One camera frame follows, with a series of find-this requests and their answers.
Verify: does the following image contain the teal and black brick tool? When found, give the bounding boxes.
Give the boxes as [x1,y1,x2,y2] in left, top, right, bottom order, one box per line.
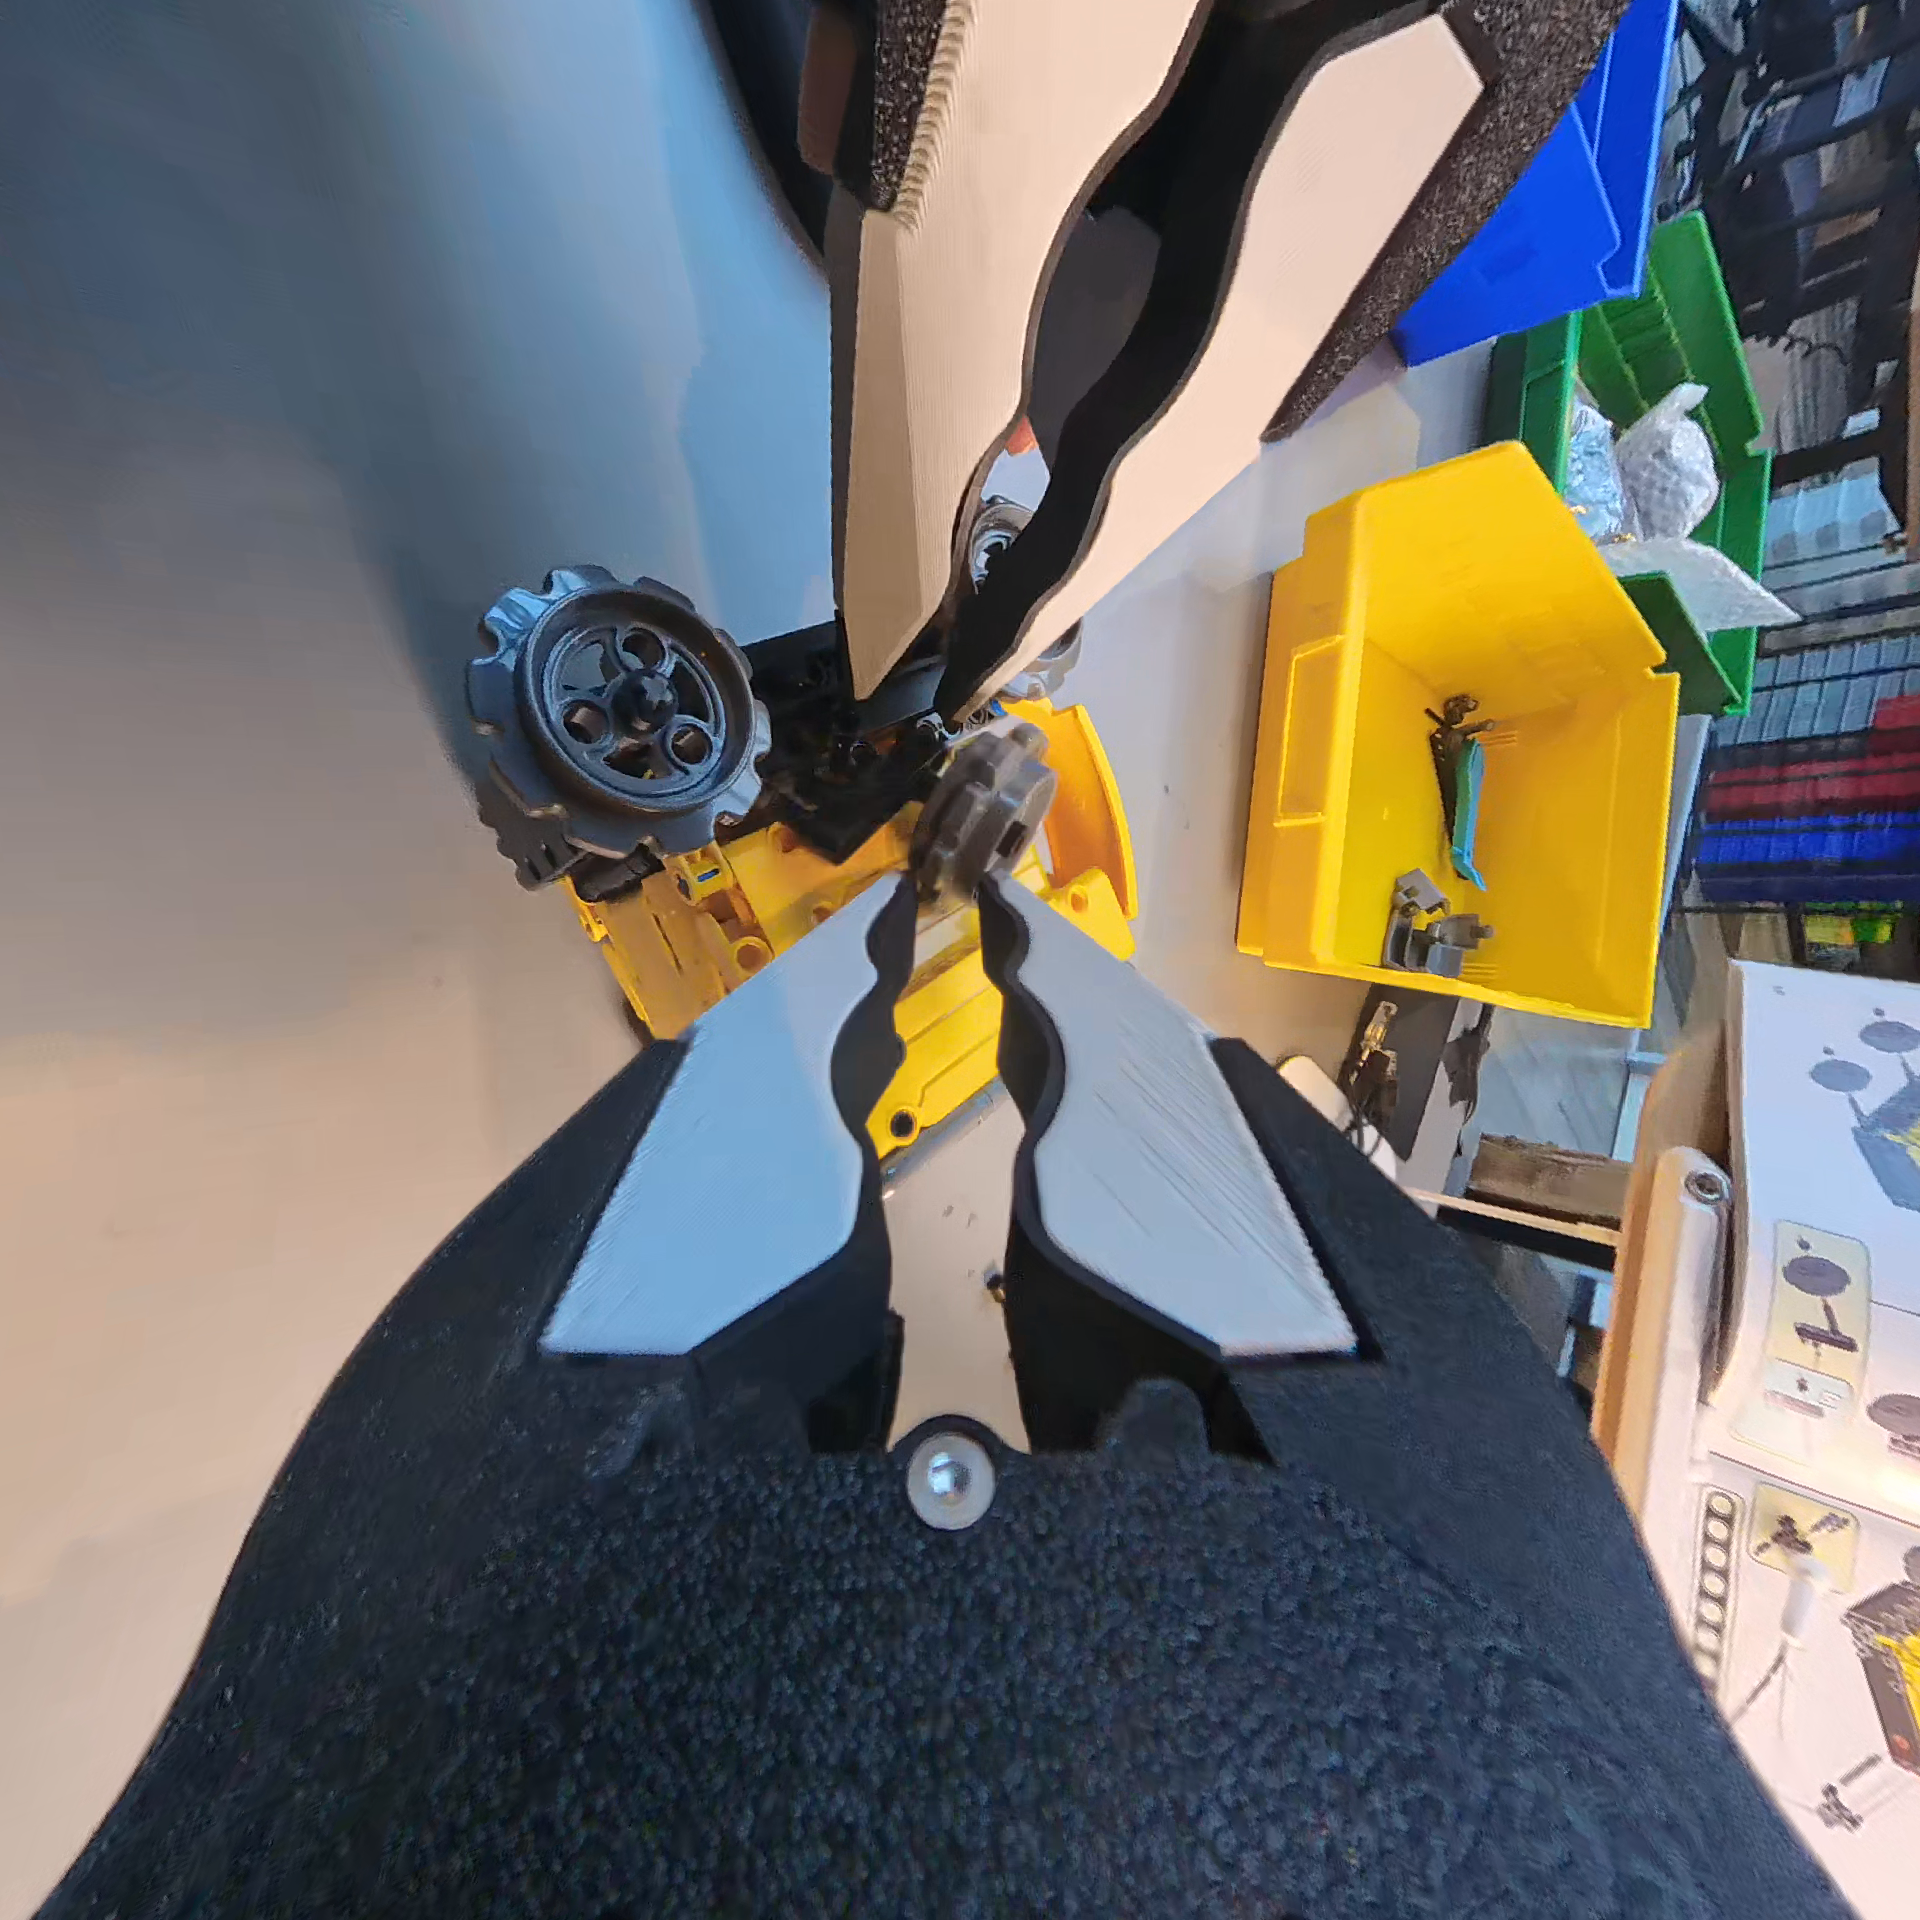
[1424,691,1502,893]

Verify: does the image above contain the yellow toy brick vehicle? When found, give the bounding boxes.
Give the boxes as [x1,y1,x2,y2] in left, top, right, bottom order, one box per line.
[467,565,1148,1166]

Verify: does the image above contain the printed picture sheet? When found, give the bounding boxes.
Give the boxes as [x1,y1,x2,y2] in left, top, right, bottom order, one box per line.
[1689,959,1920,1920]

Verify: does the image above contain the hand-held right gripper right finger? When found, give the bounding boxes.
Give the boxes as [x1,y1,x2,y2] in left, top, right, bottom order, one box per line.
[977,870,1361,1418]

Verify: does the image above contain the blue plastic bin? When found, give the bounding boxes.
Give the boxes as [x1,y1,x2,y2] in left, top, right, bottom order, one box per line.
[1390,0,1676,371]

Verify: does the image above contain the red and blue crates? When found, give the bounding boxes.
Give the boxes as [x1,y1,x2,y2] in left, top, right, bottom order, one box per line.
[1676,685,1920,908]

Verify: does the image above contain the grey brick piece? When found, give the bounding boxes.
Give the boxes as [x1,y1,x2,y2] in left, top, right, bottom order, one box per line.
[1380,870,1497,980]

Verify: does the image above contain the small grey toy wheel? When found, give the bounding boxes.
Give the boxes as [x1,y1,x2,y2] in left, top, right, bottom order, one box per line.
[916,719,1059,903]

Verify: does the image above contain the yellow plastic bin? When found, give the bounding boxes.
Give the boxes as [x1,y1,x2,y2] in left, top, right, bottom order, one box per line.
[1236,446,1686,1031]

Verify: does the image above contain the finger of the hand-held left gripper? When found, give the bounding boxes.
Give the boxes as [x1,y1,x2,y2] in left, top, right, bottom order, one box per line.
[939,17,1490,730]
[833,0,1216,713]

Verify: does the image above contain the grey desk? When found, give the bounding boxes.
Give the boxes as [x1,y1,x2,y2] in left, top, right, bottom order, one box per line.
[0,0,1636,1920]

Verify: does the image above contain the green plastic bin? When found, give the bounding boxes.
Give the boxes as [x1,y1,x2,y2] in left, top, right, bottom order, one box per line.
[1486,210,1778,716]

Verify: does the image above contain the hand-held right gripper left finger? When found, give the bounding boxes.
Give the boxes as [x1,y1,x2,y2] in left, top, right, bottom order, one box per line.
[543,870,934,1418]

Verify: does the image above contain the white oval board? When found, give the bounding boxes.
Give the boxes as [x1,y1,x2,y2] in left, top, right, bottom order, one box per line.
[1274,1052,1414,1177]

